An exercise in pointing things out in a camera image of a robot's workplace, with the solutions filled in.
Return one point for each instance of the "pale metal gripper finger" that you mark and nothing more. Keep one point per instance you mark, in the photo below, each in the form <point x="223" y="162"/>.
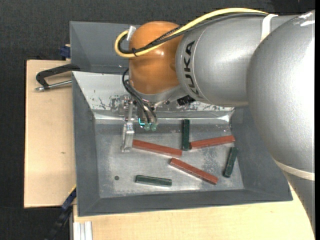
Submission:
<point x="129" y="136"/>
<point x="123" y="141"/>

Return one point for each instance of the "grey metal bin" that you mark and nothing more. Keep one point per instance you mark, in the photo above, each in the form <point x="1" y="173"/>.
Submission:
<point x="150" y="199"/>

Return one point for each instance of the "pale wood flat board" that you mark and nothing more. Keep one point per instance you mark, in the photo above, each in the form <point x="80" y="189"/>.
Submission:
<point x="47" y="134"/>

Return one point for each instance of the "red-brown flat block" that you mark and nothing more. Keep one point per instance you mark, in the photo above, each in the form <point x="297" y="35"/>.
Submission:
<point x="193" y="170"/>
<point x="212" y="141"/>
<point x="157" y="148"/>

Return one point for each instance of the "dark green flat block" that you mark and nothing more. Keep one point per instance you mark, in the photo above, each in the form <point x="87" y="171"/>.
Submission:
<point x="230" y="162"/>
<point x="185" y="135"/>
<point x="153" y="180"/>

